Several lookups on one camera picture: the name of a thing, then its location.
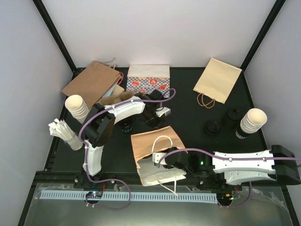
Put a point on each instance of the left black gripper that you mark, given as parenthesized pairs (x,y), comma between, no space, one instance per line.
(156,125)

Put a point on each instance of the blue checkered paper bag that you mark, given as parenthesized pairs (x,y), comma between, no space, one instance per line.
(147,78)

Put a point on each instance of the right stack paper cups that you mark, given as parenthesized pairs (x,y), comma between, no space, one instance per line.
(253,120)

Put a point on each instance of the left black frame post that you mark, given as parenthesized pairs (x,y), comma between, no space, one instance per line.
(55,34)

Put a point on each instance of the light blue cable duct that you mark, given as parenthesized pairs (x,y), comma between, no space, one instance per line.
(133,196)

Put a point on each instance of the brown kraft paper bag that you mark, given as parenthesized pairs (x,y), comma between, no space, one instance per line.
(92,83)

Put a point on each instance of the base circuit board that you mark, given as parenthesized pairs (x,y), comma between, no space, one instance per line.
(228,196)
(94,194)

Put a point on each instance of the right base circuit board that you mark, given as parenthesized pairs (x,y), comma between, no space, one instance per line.
(228,196)

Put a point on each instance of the stack paper cups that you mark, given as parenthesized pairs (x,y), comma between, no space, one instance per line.
(253,120)
(76,105)

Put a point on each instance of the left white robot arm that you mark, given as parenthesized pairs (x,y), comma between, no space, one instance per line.
(98,126)

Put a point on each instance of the white wrapped straws bundle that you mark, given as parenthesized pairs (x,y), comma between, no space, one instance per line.
(60,129)

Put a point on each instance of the black coffee cup open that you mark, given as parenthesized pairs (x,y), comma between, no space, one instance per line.
(127,127)

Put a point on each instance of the pink white paper bag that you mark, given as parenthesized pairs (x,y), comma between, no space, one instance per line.
(116,88)

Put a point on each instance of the black lidded cup right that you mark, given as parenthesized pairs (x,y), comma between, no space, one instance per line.
(232,118)

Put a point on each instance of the right black frame post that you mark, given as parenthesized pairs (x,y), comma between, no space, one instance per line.
(262,32)

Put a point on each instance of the black frame post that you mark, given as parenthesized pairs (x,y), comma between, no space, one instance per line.
(262,32)
(55,34)

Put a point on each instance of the left stack paper cups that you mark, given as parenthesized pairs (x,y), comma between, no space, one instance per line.
(76,105)

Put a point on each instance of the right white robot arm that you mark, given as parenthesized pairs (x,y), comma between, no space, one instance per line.
(277,166)

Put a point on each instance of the black cup lid stack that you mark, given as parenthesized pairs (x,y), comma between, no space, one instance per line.
(212,128)

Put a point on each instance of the left base circuit board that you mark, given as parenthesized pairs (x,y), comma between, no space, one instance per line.
(94,194)

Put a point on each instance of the tan paper bag brown handles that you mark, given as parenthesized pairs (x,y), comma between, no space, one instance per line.
(216,83)

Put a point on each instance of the orange paper bag white handles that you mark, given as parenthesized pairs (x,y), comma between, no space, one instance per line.
(151,142)

